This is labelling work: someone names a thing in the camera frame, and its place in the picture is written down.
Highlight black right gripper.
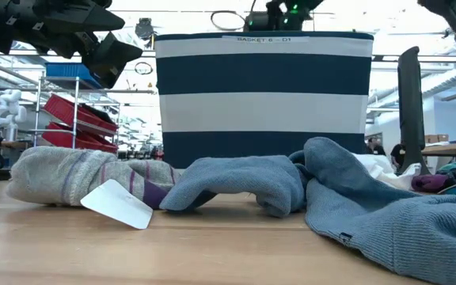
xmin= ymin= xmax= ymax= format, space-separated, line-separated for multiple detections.
xmin=242 ymin=0 xmax=326 ymax=32

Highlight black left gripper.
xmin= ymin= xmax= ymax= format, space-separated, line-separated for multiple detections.
xmin=0 ymin=0 xmax=144 ymax=90

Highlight blue storage bin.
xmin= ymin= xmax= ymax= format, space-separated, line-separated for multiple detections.
xmin=44 ymin=62 xmax=104 ymax=89

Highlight red storage bin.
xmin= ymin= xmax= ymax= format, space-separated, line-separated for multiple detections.
xmin=43 ymin=93 xmax=119 ymax=134
xmin=40 ymin=121 xmax=119 ymax=155

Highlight metal shelf rack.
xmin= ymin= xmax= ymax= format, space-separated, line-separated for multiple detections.
xmin=31 ymin=74 xmax=121 ymax=151

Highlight navy white striped fabric basket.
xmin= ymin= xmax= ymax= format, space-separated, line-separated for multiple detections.
xmin=153 ymin=30 xmax=375 ymax=170

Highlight grey striped sock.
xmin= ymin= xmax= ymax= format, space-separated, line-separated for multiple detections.
xmin=5 ymin=145 xmax=182 ymax=211

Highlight person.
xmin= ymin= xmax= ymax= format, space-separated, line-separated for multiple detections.
xmin=365 ymin=136 xmax=388 ymax=157
xmin=389 ymin=142 xmax=412 ymax=172

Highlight white sock tag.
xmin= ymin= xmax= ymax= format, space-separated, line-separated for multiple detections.
xmin=79 ymin=178 xmax=154 ymax=230

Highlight small blue knit sock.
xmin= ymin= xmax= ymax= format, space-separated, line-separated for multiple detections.
xmin=158 ymin=154 xmax=309 ymax=219

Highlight cardboard boxes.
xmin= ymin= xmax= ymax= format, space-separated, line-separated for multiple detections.
xmin=424 ymin=134 xmax=450 ymax=144

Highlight wooden background table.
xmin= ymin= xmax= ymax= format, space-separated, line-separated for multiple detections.
xmin=420 ymin=139 xmax=456 ymax=167

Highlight purple garment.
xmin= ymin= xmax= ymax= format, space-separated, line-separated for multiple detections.
xmin=410 ymin=173 xmax=451 ymax=194

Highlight large blue knit sock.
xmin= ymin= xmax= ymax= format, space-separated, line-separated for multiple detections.
xmin=288 ymin=136 xmax=456 ymax=285

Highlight black ceiling camera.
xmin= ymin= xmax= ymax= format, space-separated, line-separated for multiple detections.
xmin=134 ymin=17 xmax=157 ymax=41

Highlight large hanging cable loop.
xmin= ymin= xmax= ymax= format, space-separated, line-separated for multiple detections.
xmin=210 ymin=9 xmax=248 ymax=32

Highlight small hanging cable loop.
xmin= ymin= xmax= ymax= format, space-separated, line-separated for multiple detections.
xmin=134 ymin=60 xmax=154 ymax=76

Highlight black upright post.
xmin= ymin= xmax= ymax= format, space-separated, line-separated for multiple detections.
xmin=397 ymin=46 xmax=431 ymax=176

